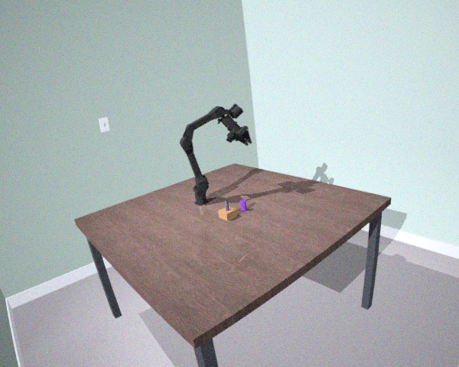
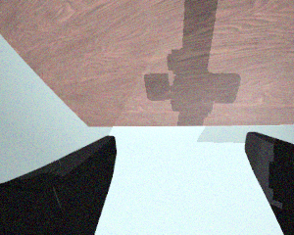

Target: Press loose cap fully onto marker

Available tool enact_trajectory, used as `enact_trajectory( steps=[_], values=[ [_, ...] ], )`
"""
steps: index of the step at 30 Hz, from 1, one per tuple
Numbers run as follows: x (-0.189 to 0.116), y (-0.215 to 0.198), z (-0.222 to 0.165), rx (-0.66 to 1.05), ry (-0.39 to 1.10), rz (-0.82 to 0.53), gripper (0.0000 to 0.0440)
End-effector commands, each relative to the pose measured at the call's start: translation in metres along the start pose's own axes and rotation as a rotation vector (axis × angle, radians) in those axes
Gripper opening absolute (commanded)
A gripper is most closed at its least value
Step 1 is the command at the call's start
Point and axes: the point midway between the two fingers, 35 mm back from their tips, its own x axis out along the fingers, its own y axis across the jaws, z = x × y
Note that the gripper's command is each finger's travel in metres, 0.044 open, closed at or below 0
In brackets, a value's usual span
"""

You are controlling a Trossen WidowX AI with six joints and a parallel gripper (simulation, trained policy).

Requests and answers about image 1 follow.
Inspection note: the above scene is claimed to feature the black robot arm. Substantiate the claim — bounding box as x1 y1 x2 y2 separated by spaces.
180 104 243 206

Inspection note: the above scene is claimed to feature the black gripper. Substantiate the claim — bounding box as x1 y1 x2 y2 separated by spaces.
227 121 252 145

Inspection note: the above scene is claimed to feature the tan wooden block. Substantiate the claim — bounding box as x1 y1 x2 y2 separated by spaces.
218 207 237 221

